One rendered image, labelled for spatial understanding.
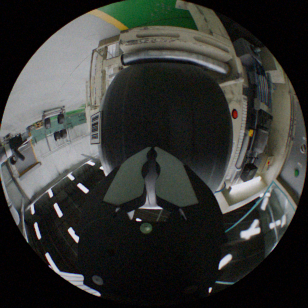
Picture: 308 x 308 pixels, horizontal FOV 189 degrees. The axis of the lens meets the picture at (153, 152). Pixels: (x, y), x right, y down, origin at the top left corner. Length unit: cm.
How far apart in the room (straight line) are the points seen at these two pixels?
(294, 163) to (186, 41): 58
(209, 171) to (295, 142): 48
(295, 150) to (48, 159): 1171
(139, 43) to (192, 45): 15
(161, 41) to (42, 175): 1160
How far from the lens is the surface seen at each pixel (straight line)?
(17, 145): 80
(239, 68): 38
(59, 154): 1134
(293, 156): 56
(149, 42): 32
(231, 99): 46
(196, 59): 33
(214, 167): 17
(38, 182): 1181
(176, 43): 33
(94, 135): 18
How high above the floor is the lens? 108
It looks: 25 degrees up
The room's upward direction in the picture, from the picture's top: 178 degrees clockwise
